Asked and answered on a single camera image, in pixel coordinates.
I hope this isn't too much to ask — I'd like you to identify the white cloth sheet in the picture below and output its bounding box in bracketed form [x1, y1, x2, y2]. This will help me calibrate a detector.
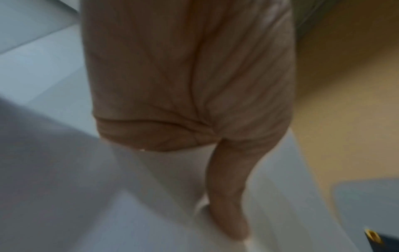
[67, 128, 362, 252]

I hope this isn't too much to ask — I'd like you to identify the grey-blue pad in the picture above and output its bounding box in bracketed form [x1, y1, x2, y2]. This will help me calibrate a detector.
[332, 179, 399, 252]

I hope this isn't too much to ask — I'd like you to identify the person's left hand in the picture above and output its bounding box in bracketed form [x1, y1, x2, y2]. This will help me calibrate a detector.
[80, 0, 297, 241]

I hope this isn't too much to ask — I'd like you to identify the dark object with gold ring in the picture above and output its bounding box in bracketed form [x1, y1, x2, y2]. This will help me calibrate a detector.
[364, 228, 399, 252]

